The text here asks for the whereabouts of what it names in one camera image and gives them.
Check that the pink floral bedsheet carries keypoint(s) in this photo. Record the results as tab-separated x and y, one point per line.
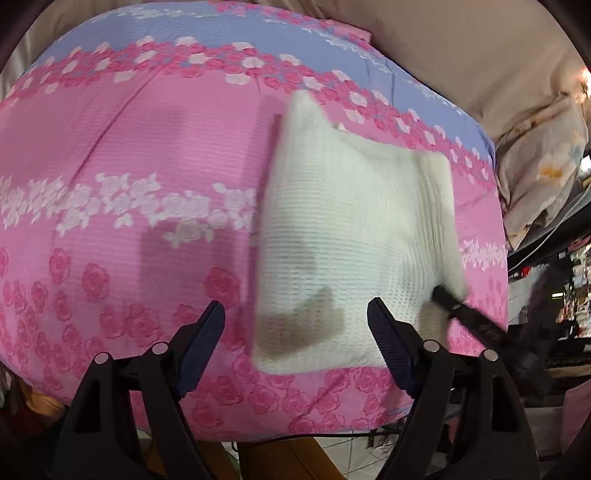
138	161

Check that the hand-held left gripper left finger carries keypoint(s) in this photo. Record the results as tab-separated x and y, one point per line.
203	339

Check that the cluttered shelf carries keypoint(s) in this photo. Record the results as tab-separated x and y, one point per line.
579	295

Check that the pale floral cloth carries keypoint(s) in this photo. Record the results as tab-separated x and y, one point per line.
540	175

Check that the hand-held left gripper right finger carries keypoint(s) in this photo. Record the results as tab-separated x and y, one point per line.
390	344

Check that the white red navy knit sweater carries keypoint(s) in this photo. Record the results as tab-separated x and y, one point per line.
351	221

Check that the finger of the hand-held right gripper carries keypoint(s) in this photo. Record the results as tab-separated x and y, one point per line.
466	314

